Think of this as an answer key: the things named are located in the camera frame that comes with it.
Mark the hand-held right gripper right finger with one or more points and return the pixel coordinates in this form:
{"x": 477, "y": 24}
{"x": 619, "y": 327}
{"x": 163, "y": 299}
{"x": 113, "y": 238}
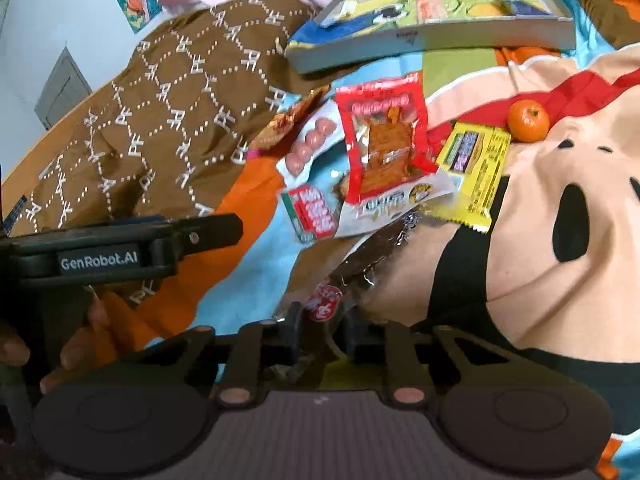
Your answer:
{"x": 354, "y": 340}

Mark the grey wall panel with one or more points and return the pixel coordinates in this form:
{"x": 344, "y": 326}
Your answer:
{"x": 62, "y": 90}

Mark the brown patterned cloth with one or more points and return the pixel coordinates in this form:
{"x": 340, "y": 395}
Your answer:
{"x": 150, "y": 110}

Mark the brown cake packet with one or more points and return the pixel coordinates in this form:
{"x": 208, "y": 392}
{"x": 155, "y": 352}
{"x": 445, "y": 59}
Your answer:
{"x": 360, "y": 265}

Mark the orange brown snack packet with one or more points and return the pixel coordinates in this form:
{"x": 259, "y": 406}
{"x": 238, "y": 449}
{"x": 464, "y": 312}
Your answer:
{"x": 285, "y": 125}

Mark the person's left hand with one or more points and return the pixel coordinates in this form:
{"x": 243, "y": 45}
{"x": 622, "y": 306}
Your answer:
{"x": 82, "y": 335}

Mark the tangerine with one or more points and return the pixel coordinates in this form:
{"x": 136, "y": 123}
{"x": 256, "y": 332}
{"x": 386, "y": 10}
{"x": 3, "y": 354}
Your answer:
{"x": 528, "y": 121}

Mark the white sausage packet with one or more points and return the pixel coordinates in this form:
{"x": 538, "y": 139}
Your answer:
{"x": 310, "y": 195}

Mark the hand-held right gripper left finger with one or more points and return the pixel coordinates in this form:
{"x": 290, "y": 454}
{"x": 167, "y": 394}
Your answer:
{"x": 294, "y": 332}

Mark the white snack packet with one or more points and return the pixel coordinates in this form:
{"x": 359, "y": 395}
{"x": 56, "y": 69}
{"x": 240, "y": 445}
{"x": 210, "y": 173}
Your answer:
{"x": 395, "y": 205}

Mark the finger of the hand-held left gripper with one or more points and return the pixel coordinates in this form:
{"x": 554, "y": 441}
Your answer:
{"x": 210, "y": 232}

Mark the red snack packet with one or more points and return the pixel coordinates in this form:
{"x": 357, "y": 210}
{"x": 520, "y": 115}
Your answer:
{"x": 385, "y": 145}

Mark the shallow box with colourful drawing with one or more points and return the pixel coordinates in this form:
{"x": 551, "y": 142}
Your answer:
{"x": 430, "y": 35}

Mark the yellow snack packet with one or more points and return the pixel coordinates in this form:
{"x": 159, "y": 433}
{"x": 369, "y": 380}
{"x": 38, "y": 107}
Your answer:
{"x": 475, "y": 175}

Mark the printed blanket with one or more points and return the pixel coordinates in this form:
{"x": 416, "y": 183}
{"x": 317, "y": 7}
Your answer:
{"x": 575, "y": 260}

